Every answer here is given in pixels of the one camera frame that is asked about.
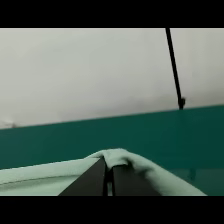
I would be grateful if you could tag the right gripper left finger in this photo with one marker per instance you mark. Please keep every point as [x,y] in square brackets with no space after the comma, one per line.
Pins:
[91,183]

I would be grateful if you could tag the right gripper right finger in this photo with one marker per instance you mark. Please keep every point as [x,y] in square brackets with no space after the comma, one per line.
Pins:
[128,182]

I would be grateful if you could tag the pale green garment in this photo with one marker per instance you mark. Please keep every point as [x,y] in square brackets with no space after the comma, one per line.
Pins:
[40,176]

